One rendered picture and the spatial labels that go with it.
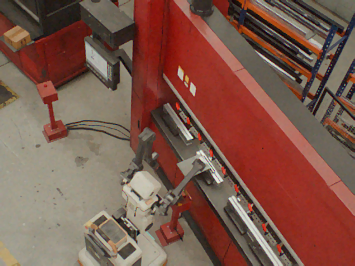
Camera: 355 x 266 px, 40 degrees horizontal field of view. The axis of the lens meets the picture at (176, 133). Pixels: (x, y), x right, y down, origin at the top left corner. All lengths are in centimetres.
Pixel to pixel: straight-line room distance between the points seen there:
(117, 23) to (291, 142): 194
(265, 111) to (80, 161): 294
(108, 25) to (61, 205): 213
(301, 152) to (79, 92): 382
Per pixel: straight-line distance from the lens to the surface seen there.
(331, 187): 310
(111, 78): 460
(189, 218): 532
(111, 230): 425
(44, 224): 536
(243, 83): 345
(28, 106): 630
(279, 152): 341
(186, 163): 452
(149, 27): 420
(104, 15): 440
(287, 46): 568
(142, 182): 394
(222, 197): 453
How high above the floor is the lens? 473
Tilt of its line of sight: 52 degrees down
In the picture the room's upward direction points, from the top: 9 degrees clockwise
